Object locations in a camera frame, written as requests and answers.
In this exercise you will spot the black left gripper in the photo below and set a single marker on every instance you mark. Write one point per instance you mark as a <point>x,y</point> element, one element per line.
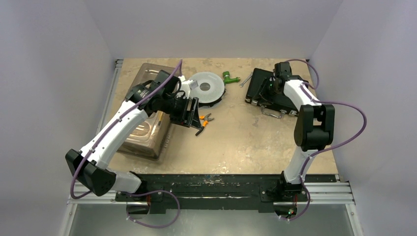
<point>181,119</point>

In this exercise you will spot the orange black pliers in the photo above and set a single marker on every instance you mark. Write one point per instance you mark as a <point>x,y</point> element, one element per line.
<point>206,119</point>

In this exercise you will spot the aluminium frame rail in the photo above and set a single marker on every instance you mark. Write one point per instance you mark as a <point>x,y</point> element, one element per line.
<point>330,211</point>

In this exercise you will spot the clear brown plastic storage box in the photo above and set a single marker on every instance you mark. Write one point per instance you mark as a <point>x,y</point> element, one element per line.
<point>149,138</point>

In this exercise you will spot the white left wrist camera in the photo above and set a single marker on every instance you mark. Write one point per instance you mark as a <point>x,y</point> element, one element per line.
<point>186,86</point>

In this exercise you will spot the green hose fitting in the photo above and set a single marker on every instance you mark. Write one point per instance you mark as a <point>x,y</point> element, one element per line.
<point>227,79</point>

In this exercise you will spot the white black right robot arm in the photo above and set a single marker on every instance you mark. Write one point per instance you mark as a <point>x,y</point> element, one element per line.
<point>315,123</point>

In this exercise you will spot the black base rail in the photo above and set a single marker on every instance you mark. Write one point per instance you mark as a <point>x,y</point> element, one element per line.
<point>263,193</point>

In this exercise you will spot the silver wrench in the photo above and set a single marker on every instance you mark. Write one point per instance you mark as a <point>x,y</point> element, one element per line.
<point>246,80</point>

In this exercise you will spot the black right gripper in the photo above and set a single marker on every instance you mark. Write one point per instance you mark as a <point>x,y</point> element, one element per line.
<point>272,92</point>

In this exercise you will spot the grey filament spool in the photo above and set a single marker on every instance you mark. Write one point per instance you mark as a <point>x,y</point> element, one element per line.
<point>210,89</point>

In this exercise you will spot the black poker set case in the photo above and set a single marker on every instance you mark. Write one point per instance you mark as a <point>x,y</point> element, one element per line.
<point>273,110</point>

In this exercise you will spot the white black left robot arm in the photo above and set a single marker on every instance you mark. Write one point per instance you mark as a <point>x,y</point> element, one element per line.
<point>166,93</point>

